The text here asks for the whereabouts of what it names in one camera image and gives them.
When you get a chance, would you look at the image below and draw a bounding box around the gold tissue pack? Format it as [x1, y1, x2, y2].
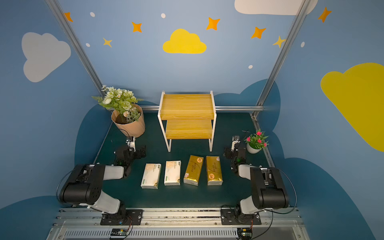
[206, 156, 223, 186]
[183, 155, 204, 186]

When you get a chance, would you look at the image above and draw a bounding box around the white tissue pack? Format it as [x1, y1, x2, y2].
[164, 161, 181, 186]
[141, 163, 162, 189]

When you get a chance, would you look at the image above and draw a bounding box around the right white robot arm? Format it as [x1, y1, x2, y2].
[224, 142, 290, 217]

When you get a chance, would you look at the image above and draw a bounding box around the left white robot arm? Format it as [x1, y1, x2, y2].
[56, 146, 147, 216]

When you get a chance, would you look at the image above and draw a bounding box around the left green circuit board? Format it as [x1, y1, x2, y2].
[110, 228, 128, 238]

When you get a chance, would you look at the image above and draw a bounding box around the green circuit board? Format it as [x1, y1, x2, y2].
[237, 228, 253, 240]
[110, 228, 128, 238]

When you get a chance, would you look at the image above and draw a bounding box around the right green circuit board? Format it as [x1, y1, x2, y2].
[237, 228, 253, 240]

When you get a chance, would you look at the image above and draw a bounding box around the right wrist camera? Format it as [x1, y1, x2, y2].
[231, 136, 241, 152]

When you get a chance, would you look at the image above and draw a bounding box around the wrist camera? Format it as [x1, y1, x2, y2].
[126, 136, 136, 152]
[231, 136, 241, 152]

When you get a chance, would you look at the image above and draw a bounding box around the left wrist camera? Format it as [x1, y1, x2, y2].
[126, 136, 136, 152]

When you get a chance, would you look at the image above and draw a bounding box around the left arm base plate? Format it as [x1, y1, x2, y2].
[100, 209, 143, 226]

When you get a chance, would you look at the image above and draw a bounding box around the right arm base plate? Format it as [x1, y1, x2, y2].
[220, 208, 262, 225]

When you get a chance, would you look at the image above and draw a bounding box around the white frame wooden shelf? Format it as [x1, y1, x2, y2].
[157, 91, 217, 152]

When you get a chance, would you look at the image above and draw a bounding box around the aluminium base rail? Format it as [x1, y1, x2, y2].
[47, 207, 310, 240]

